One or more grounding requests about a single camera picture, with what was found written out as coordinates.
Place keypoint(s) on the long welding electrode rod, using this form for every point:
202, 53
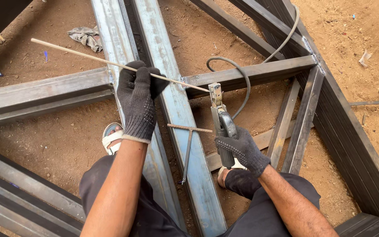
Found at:
84, 55

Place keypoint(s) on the metal welding electrode holder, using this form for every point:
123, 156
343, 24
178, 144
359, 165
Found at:
220, 121

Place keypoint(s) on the crumpled grey rag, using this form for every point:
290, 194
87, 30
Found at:
86, 37

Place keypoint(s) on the white left sandal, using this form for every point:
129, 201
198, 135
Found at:
112, 136

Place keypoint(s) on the person's left hand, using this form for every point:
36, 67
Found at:
137, 105

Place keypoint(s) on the flat steel tube on ground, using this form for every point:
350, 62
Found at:
265, 138

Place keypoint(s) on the stack of dark steel beams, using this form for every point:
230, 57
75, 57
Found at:
21, 194

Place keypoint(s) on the rebar chipping hammer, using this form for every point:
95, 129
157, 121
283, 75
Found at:
188, 154

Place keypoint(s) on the short steel cross beam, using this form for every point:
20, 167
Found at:
252, 74

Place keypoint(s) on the short upright steel tube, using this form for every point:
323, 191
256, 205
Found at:
283, 121
303, 121

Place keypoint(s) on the white sandal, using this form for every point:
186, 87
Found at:
239, 164
112, 136

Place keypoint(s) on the dark steel beam end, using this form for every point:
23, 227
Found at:
370, 227

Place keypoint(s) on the thin metal rod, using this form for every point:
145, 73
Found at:
373, 102

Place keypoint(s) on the person's right fingers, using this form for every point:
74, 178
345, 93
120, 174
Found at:
225, 144

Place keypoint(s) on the white right sandal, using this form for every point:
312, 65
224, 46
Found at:
239, 164

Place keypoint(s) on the white paper scrap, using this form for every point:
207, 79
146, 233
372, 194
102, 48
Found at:
364, 58

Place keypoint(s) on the person's right hand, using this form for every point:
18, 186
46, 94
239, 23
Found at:
247, 151

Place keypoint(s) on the person's dark trousers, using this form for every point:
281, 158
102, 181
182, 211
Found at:
268, 210

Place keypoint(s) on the large dark ribbed steel beam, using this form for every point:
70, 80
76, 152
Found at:
347, 131

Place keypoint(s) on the long light steel tube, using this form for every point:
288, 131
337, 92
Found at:
110, 33
183, 112

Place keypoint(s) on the grey steel cross beam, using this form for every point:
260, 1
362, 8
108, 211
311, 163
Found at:
44, 95

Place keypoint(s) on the dark diagonal steel beam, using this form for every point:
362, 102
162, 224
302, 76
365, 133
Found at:
235, 26

